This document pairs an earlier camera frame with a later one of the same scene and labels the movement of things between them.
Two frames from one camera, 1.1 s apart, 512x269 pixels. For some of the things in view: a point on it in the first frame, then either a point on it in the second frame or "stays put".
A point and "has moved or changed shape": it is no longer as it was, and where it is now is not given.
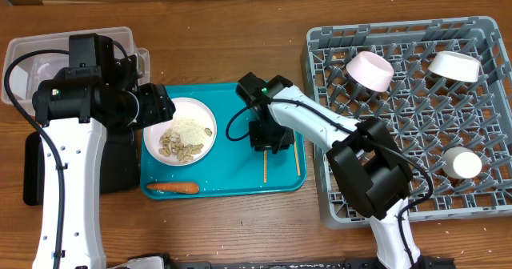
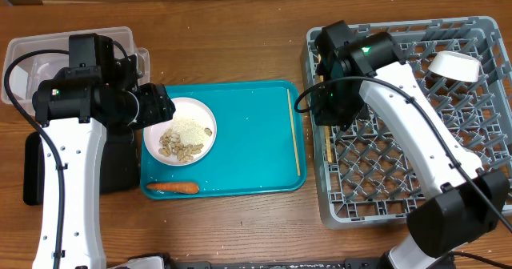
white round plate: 186,140 stays put
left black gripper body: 153,108 stays put
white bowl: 456,65 stays put
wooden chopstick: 265,166 has moved or changed shape
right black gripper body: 270,134 to 342,110
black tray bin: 120,166 stays put
